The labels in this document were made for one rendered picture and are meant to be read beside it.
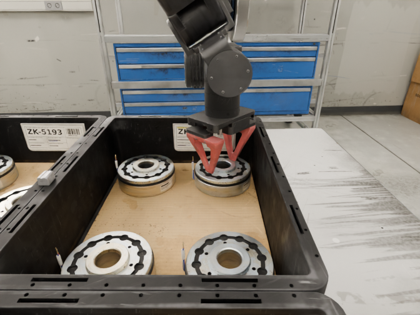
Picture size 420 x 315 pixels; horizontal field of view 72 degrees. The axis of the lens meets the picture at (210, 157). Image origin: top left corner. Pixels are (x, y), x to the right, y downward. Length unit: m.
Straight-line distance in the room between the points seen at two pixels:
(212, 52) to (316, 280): 0.26
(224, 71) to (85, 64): 3.00
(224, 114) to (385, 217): 0.47
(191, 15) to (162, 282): 0.33
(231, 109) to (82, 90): 3.01
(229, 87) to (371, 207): 0.52
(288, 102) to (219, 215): 2.07
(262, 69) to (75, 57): 1.91
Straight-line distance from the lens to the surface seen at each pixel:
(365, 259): 0.65
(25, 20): 3.47
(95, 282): 0.27
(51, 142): 0.67
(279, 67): 2.38
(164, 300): 0.24
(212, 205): 0.49
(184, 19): 0.43
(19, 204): 0.38
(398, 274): 0.65
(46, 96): 3.57
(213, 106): 0.45
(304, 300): 0.25
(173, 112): 2.38
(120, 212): 0.49
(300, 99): 2.50
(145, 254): 0.38
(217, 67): 0.37
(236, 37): 0.82
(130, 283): 0.26
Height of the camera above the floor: 1.12
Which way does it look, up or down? 28 degrees down
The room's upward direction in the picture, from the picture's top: straight up
